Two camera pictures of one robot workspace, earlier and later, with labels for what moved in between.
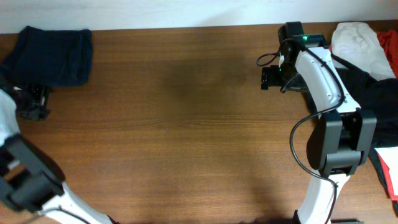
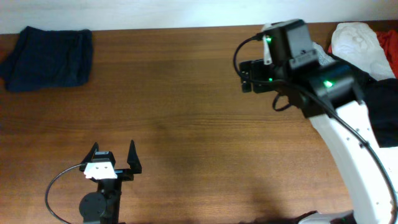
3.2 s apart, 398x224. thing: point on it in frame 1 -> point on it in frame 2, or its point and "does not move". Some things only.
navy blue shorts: [54, 58] does not move
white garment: [357, 43] does not move
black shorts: [381, 96] does not move
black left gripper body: [34, 101] -> [123, 172]
